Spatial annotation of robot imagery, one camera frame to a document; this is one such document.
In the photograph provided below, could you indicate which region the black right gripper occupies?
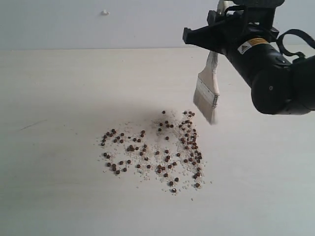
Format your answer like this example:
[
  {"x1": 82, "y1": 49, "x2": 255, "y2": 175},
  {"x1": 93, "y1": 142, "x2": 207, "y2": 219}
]
[{"x1": 183, "y1": 3, "x2": 279, "y2": 59}]

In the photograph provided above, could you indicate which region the white paint brush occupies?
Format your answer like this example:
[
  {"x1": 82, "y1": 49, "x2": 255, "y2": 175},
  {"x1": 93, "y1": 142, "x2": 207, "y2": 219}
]
[{"x1": 193, "y1": 39, "x2": 220, "y2": 125}]

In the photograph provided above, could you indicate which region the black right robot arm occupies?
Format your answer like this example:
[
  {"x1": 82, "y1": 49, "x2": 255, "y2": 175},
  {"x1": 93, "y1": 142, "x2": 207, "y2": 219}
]
[{"x1": 183, "y1": 0, "x2": 315, "y2": 115}]

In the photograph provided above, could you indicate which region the beans and rice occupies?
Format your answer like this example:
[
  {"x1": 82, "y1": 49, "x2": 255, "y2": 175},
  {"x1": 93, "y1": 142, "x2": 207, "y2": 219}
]
[{"x1": 93, "y1": 108, "x2": 213, "y2": 200}]

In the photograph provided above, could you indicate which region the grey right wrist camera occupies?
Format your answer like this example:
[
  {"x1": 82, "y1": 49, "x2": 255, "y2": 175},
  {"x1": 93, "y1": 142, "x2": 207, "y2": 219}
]
[{"x1": 226, "y1": 0, "x2": 285, "y2": 12}]

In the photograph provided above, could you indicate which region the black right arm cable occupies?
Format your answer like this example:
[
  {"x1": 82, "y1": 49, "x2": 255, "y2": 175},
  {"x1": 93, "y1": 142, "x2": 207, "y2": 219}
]
[{"x1": 275, "y1": 29, "x2": 315, "y2": 59}]

